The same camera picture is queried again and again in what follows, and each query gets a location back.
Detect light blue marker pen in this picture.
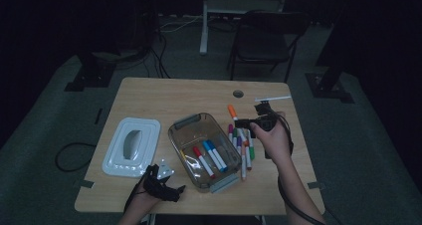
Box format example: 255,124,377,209
202,140,225,173

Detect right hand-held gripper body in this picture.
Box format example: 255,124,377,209
254,96,293,132

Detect person's left hand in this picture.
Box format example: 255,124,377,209
130,183,163,214

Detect dark equipment with red light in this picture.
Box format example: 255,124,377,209
132,0,160,50

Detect orange marker pen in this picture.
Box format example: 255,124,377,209
227,104,248,143

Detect black cable loop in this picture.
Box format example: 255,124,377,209
54,142,98,173

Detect red marker pen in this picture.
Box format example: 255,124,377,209
192,146,216,179

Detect black folding chair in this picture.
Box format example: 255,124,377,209
226,9,312,84

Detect black floor cables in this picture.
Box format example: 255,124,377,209
142,15,173,80

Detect peach marker pen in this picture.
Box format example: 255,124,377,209
240,143,247,181

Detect transparent grey storage box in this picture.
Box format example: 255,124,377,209
167,112,243,194

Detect right hand-held gripper cable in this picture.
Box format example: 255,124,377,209
272,113,327,225

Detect black stand base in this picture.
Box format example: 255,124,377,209
305,73,355,104
64,50,117,93

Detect brown marker pen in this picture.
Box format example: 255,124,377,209
244,139,253,171

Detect white box lid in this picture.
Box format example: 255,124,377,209
102,116,162,178

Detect dark blue marker pen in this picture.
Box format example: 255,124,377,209
206,139,229,172

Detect light green marker pen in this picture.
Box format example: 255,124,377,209
247,128,256,160

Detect hand-held gripper cable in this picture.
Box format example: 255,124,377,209
122,171,148,216
272,113,327,225

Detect left hand-held gripper cable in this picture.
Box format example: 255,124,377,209
122,171,148,216

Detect white metal stand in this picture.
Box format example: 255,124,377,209
199,0,291,56

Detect white floor cable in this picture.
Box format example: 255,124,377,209
158,15,204,33

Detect person's right hand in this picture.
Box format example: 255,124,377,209
249,111,295,166

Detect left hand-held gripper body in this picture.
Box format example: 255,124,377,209
142,160,176,203

